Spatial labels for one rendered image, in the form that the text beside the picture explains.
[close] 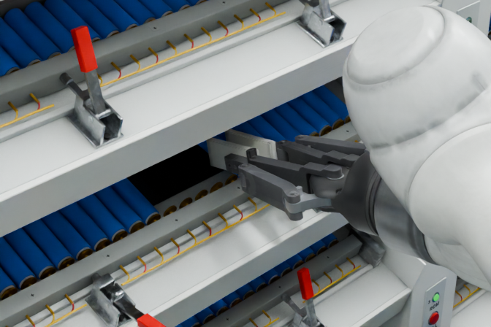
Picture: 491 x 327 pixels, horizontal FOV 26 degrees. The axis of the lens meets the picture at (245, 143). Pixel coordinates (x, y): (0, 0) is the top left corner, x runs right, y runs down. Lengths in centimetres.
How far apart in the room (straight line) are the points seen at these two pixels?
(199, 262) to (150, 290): 6
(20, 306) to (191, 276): 17
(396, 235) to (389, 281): 44
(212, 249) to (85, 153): 24
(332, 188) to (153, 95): 18
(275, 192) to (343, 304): 35
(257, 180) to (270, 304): 28
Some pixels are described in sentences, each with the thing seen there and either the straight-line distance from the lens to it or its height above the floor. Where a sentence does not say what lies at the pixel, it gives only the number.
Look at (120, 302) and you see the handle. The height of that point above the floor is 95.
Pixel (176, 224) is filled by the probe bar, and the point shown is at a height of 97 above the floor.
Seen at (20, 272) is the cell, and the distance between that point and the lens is 97.
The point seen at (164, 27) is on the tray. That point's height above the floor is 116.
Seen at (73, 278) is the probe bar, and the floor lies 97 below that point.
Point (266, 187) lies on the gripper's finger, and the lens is 97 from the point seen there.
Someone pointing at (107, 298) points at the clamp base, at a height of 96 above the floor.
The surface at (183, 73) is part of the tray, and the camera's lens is 94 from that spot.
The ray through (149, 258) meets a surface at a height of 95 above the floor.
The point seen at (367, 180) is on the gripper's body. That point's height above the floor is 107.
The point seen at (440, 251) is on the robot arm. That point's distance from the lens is 84.
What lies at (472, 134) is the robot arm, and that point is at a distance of 67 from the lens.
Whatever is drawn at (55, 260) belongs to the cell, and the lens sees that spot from 99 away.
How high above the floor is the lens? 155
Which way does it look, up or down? 31 degrees down
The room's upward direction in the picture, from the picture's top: straight up
